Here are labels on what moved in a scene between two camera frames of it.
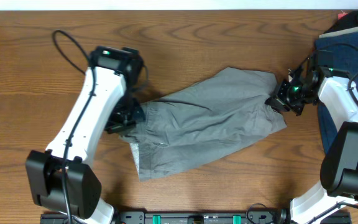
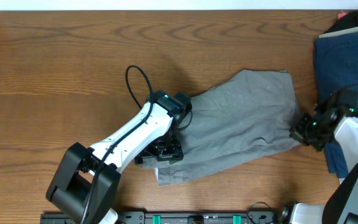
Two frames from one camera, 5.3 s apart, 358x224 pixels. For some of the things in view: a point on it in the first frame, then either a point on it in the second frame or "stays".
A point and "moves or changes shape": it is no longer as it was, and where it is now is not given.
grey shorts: (204, 124) moves or changes shape
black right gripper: (282, 96) → (302, 132)
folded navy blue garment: (354, 56) stays
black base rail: (194, 217) stays
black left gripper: (127, 117) → (159, 156)
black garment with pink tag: (357, 18) stays
